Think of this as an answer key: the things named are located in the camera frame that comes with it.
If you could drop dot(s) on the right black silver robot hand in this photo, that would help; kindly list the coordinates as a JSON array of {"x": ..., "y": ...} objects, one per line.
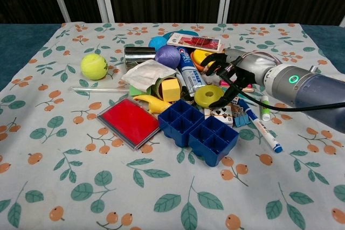
[{"x": 250, "y": 64}]

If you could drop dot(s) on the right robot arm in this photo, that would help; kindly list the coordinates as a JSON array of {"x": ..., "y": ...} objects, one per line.
[{"x": 310, "y": 90}]

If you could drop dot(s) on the teal round disc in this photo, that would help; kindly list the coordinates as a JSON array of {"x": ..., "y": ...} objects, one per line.
[{"x": 169, "y": 35}]

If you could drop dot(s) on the pink lighter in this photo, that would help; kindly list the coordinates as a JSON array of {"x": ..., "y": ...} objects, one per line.
[{"x": 249, "y": 85}]

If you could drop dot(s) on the green white glue stick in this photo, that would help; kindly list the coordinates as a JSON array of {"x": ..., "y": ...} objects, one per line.
[{"x": 265, "y": 109}]

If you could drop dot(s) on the orange-yellow tape roll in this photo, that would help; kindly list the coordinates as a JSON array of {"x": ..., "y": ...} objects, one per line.
[{"x": 199, "y": 57}]

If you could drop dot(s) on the blue binder clip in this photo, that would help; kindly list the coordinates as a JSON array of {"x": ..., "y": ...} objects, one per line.
[{"x": 241, "y": 120}]

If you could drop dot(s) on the playing card box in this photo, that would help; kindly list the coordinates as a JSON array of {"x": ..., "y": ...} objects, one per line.
[{"x": 219, "y": 113}]

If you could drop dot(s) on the red picture card box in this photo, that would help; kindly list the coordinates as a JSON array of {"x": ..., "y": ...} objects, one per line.
[{"x": 194, "y": 42}]

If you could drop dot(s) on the Crest toothpaste tube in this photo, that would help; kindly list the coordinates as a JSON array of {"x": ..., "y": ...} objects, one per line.
[{"x": 188, "y": 71}]

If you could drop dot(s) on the white marker blue cap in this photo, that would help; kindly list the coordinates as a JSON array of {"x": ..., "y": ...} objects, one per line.
[{"x": 264, "y": 130}]

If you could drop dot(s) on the purple ball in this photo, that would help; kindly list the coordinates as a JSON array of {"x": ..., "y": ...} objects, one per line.
[{"x": 167, "y": 57}]

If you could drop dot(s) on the yellow foam cube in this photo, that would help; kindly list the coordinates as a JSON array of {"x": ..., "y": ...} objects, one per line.
[{"x": 170, "y": 89}]

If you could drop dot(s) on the blue four-cell tray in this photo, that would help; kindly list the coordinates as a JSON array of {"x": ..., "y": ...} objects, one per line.
[
  {"x": 180, "y": 121},
  {"x": 213, "y": 141}
]

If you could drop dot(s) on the blue foam ball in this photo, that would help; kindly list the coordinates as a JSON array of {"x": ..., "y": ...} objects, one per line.
[{"x": 157, "y": 42}]

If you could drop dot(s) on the green cardboard roll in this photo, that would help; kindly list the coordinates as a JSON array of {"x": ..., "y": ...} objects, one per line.
[{"x": 157, "y": 86}]

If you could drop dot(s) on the yellow toy banana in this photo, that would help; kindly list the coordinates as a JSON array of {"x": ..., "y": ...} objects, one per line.
[{"x": 156, "y": 104}]

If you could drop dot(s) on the white plastic packet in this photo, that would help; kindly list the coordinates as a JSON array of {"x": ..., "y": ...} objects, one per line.
[{"x": 147, "y": 75}]

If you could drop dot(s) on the shiny metal cup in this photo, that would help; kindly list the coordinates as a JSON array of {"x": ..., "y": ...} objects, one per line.
[{"x": 137, "y": 56}]

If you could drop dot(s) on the green sticky note pad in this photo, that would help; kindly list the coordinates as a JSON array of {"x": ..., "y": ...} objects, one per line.
[{"x": 134, "y": 90}]

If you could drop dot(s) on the red ink pad case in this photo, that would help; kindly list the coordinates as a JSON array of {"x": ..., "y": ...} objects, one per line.
[{"x": 129, "y": 123}]

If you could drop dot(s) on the clear plastic rod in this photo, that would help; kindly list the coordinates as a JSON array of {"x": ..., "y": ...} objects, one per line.
[{"x": 97, "y": 89}]

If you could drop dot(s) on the yellow-green tennis ball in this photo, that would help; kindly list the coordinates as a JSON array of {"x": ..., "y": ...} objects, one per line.
[{"x": 94, "y": 66}]

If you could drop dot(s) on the floral patterned tablecloth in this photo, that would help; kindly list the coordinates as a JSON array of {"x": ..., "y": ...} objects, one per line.
[{"x": 107, "y": 181}]

